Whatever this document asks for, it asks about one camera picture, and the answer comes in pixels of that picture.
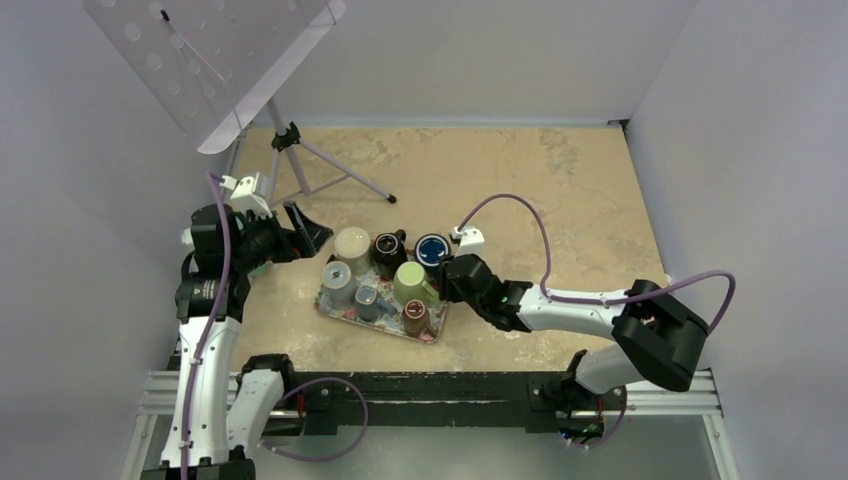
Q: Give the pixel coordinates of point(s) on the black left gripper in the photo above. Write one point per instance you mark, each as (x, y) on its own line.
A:
(291, 244)

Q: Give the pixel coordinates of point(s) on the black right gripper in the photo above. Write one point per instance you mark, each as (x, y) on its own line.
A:
(446, 288)

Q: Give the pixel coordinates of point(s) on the dark blue mug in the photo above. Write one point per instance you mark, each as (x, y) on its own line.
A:
(429, 250)

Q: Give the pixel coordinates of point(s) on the light green mug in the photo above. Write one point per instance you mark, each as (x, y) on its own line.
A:
(411, 282)

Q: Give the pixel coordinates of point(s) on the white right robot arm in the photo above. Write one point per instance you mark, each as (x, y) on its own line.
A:
(654, 337)

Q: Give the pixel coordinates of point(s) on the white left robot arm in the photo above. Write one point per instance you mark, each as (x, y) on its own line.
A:
(214, 433)

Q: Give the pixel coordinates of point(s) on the cream white mug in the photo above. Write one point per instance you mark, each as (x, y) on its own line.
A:
(352, 246)

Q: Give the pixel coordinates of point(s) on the light grey mug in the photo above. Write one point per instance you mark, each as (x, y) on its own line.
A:
(339, 285)

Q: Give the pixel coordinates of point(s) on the small brown mug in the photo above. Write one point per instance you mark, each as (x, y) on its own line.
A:
(416, 321)

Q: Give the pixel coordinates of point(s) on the black glossy mug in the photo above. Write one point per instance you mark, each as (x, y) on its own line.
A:
(388, 253)

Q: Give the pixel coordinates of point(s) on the small blue-grey mug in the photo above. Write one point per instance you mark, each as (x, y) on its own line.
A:
(371, 306)

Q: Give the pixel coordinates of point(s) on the floral serving tray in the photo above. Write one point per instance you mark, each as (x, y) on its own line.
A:
(391, 325)

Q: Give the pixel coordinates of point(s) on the white music stand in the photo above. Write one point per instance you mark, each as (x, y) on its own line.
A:
(214, 65)

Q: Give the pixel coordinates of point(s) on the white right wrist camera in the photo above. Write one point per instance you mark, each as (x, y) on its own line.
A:
(468, 240)

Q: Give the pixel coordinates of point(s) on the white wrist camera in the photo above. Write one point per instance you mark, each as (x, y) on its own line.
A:
(468, 240)
(249, 194)

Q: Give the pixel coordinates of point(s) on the teal handle tool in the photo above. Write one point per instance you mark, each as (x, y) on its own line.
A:
(259, 271)

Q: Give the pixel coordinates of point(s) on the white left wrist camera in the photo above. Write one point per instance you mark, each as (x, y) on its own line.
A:
(249, 194)

